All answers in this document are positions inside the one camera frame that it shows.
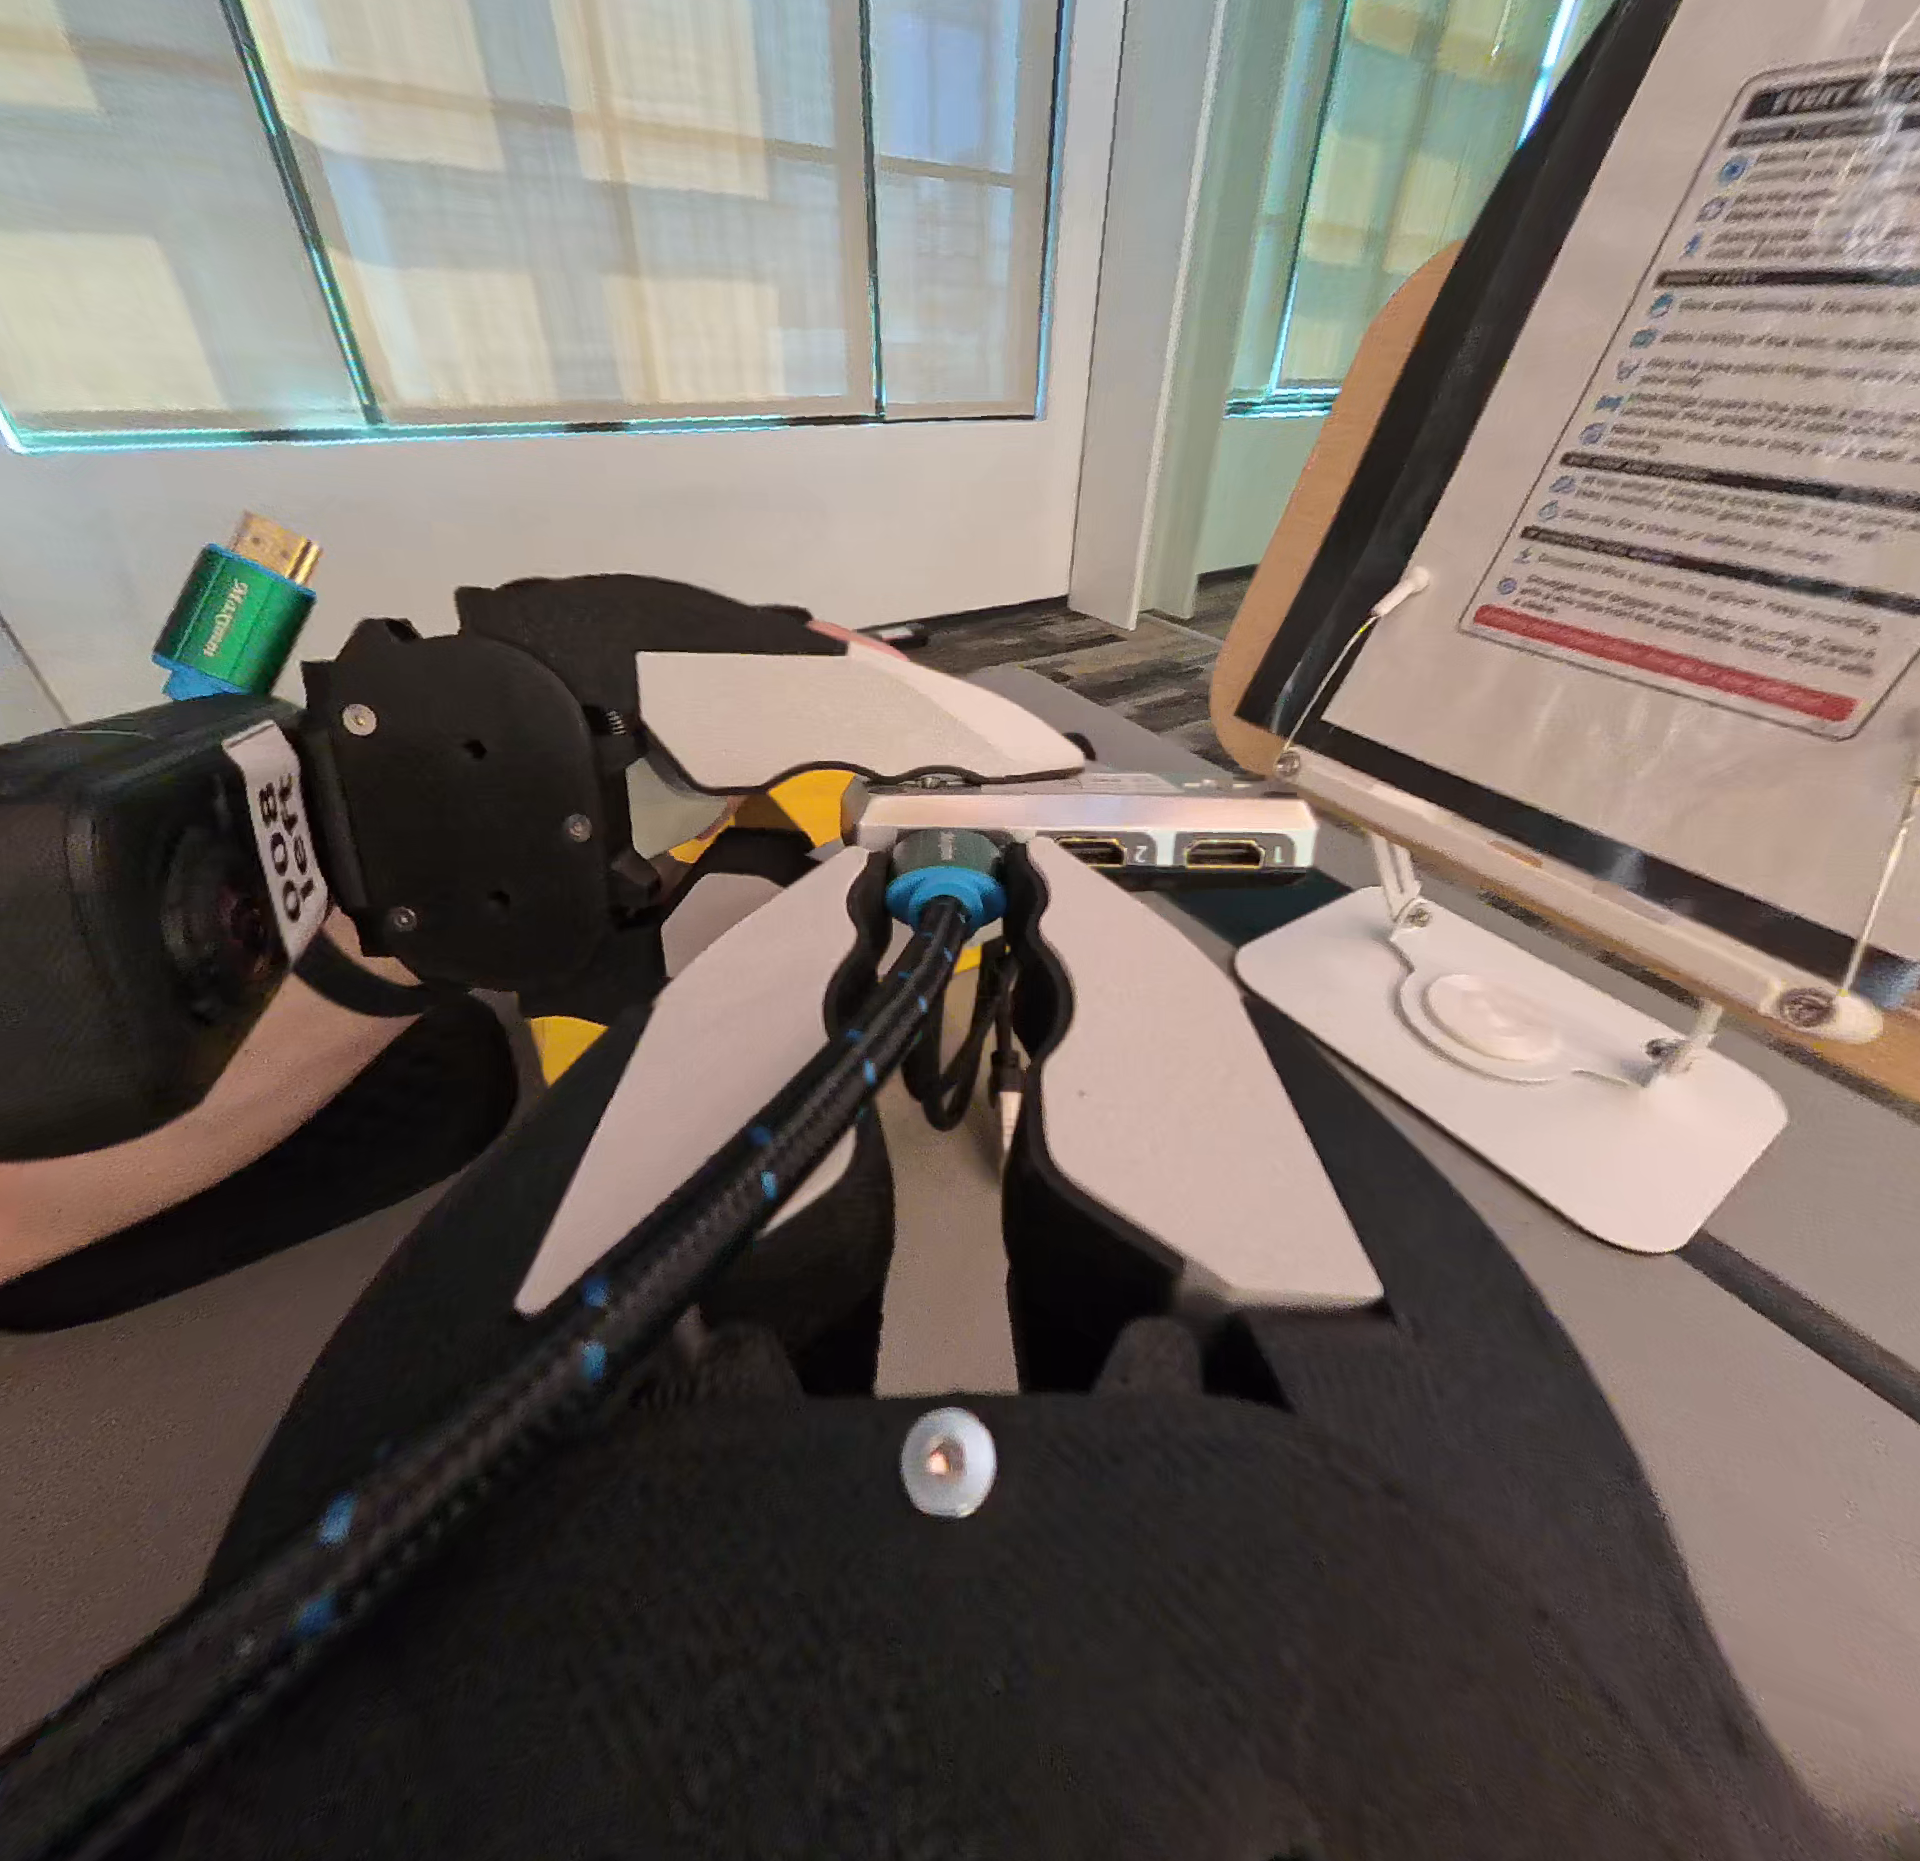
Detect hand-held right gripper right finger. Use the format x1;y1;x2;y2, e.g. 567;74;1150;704
1005;841;1386;1309

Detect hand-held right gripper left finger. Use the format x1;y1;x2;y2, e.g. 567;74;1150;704
512;843;899;1321

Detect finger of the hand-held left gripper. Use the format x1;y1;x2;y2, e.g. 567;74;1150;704
641;839;845;987
633;643;1088;795

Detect black braided HDMI cable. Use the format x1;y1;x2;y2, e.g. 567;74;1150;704
0;512;1006;1803

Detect yellow plastic bin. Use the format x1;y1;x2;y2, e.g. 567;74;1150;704
524;770;861;1093

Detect silver HDMI hub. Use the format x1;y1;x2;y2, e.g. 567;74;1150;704
843;773;1323;1150

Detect person's left forearm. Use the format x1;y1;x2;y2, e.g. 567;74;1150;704
0;975;445;1286

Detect black desk pad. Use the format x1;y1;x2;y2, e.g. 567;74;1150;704
1051;724;1359;952

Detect black mesh pad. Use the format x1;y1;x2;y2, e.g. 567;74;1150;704
0;991;519;1335

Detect wooden document stand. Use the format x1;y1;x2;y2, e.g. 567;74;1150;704
1208;0;1920;1255

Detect printed instruction sheet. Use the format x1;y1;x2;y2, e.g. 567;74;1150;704
1320;0;1920;963

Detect large glass window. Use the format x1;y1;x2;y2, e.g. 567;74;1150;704
0;0;1071;455

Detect narrow glass window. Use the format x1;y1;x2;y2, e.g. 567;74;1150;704
1228;0;1518;420

